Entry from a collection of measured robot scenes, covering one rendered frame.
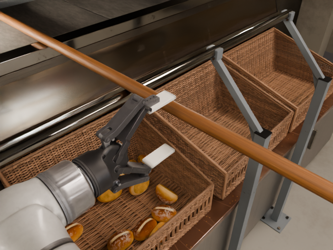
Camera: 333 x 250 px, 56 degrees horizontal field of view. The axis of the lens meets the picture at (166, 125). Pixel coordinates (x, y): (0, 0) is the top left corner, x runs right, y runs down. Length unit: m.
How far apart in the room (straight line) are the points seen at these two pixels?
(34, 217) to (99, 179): 0.11
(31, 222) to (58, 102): 0.72
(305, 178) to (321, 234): 1.52
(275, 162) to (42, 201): 0.38
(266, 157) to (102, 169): 0.28
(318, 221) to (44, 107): 1.66
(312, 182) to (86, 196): 0.36
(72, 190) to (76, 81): 0.72
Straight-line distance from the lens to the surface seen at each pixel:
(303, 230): 2.05
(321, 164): 2.48
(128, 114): 0.52
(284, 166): 0.58
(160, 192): 1.22
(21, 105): 1.09
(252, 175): 1.15
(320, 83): 1.42
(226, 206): 1.29
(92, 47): 1.15
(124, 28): 1.21
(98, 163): 0.51
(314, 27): 3.57
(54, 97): 1.13
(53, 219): 0.47
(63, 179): 0.49
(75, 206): 0.49
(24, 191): 0.48
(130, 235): 1.14
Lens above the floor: 1.59
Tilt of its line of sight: 38 degrees down
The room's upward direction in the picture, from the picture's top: straight up
